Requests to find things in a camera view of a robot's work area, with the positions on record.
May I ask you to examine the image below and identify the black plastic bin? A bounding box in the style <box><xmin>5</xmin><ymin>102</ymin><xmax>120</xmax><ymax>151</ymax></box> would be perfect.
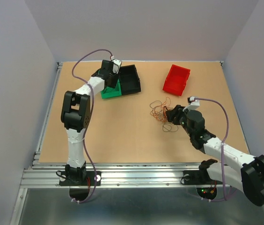
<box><xmin>119</xmin><ymin>65</ymin><xmax>141</xmax><ymax>96</ymax></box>

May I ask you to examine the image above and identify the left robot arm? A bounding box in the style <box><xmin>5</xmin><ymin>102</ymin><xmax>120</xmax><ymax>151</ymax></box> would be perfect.
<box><xmin>57</xmin><ymin>57</ymin><xmax>122</xmax><ymax>186</ymax></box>

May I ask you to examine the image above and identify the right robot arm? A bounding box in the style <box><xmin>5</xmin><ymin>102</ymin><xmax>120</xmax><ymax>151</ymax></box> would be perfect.
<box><xmin>165</xmin><ymin>105</ymin><xmax>264</xmax><ymax>206</ymax></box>

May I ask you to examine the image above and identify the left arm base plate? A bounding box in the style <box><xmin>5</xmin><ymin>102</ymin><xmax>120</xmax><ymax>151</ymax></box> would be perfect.
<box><xmin>56</xmin><ymin>170</ymin><xmax>95</xmax><ymax>187</ymax></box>

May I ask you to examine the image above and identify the red plastic bin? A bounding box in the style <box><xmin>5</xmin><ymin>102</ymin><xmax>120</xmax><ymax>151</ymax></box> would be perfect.
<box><xmin>162</xmin><ymin>64</ymin><xmax>191</xmax><ymax>96</ymax></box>

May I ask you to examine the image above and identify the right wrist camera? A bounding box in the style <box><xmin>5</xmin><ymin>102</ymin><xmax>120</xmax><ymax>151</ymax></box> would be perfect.
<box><xmin>183</xmin><ymin>96</ymin><xmax>200</xmax><ymax>112</ymax></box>

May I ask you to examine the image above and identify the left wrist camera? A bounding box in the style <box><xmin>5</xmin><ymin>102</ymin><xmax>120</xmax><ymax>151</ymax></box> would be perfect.
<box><xmin>110</xmin><ymin>56</ymin><xmax>122</xmax><ymax>74</ymax></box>

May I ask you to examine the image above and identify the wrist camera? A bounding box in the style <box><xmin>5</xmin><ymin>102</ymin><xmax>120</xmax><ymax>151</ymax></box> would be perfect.
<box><xmin>183</xmin><ymin>96</ymin><xmax>200</xmax><ymax>112</ymax></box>
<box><xmin>110</xmin><ymin>56</ymin><xmax>122</xmax><ymax>74</ymax></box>

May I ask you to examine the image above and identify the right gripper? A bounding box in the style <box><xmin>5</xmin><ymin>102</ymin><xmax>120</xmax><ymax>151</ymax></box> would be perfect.
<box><xmin>165</xmin><ymin>104</ymin><xmax>194</xmax><ymax>137</ymax></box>

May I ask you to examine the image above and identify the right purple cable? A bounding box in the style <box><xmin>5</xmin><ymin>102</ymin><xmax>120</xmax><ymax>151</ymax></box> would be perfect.
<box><xmin>197</xmin><ymin>97</ymin><xmax>238</xmax><ymax>203</ymax></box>

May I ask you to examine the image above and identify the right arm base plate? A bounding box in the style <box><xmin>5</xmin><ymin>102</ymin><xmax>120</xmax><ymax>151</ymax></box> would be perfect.
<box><xmin>180</xmin><ymin>170</ymin><xmax>222</xmax><ymax>185</ymax></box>

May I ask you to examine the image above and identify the green plastic bin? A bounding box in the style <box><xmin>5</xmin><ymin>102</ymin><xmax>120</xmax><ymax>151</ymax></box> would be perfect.
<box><xmin>101</xmin><ymin>80</ymin><xmax>122</xmax><ymax>99</ymax></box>

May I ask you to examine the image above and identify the aluminium rail frame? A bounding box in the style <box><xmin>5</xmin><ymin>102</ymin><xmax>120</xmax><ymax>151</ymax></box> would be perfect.
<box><xmin>11</xmin><ymin>61</ymin><xmax>264</xmax><ymax>225</ymax></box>

